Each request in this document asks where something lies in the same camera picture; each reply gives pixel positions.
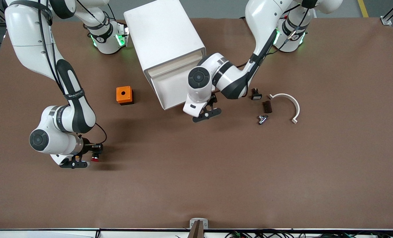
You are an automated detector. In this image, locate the white half-ring clamp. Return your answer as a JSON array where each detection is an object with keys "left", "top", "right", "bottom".
[{"left": 268, "top": 93, "right": 301, "bottom": 125}]

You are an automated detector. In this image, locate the white drawer cabinet shell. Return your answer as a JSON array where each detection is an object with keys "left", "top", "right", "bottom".
[{"left": 124, "top": 0, "right": 206, "bottom": 80}]

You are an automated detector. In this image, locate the orange button enclosure box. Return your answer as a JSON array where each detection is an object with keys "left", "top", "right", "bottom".
[{"left": 116, "top": 86, "right": 134, "bottom": 106}]

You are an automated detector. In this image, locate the white plastic drawer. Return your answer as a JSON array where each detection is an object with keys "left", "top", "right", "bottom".
[
  {"left": 149, "top": 63, "right": 200, "bottom": 110},
  {"left": 145, "top": 50, "right": 205, "bottom": 78}
]

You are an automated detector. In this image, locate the black right base cable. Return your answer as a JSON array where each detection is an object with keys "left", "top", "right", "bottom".
[{"left": 99, "top": 3, "right": 118, "bottom": 22}]

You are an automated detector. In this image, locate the grey metal bracket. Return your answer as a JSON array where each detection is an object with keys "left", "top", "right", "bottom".
[{"left": 189, "top": 218, "right": 209, "bottom": 229}]

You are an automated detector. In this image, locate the brown paper table cover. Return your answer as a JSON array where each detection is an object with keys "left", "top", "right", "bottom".
[{"left": 0, "top": 17, "right": 393, "bottom": 230}]

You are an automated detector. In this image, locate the dark camera pole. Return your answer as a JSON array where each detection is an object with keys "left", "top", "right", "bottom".
[{"left": 187, "top": 220, "right": 205, "bottom": 238}]

